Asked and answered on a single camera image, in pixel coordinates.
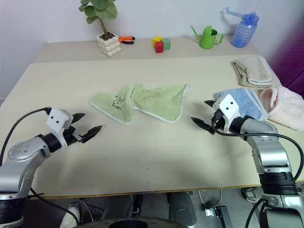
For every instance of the grey robot leg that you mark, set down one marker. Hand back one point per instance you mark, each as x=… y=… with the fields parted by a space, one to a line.
x=114 y=206
x=181 y=207

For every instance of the green watering can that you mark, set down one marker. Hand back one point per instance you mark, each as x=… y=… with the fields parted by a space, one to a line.
x=208 y=37

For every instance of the dark rounded robot body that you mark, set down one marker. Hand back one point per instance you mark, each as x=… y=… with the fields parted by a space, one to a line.
x=133 y=223

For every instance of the folded pink towel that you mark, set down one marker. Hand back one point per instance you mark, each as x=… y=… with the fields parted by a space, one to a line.
x=282 y=107

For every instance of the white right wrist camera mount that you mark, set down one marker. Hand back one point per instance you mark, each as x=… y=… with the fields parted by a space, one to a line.
x=228 y=108

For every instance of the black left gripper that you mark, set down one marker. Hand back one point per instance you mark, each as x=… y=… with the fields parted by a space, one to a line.
x=72 y=135

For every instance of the folded beige towel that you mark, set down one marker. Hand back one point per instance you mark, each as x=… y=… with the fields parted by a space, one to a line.
x=254 y=71

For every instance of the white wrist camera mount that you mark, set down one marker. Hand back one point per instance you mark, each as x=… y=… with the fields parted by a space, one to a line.
x=228 y=108
x=57 y=121

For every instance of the green towel with print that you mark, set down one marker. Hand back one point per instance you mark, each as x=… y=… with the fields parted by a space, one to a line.
x=147 y=103

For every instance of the orange and black pliers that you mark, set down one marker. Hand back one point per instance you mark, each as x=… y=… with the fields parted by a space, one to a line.
x=127 y=39

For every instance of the green cube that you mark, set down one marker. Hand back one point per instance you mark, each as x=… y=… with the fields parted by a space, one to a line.
x=166 y=44

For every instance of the folded blue towel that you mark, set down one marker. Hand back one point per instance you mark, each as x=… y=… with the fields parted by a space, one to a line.
x=247 y=102

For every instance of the green plant in white pot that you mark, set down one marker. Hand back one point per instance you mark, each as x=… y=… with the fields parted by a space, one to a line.
x=104 y=26

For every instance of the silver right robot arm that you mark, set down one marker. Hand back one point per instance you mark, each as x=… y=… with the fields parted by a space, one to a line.
x=268 y=161

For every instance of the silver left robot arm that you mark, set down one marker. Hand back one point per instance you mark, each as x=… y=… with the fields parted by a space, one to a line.
x=21 y=164

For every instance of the yellow cube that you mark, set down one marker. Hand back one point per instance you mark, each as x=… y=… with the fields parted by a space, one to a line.
x=156 y=39

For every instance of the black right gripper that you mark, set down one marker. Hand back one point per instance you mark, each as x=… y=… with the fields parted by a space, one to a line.
x=219 y=120

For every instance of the blue plastic spray bottle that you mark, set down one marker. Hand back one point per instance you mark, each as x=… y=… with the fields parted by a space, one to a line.
x=244 y=31

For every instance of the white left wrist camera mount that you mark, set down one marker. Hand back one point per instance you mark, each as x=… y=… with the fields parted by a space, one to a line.
x=57 y=121

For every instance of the red cube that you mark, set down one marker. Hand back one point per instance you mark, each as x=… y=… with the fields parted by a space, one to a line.
x=159 y=47

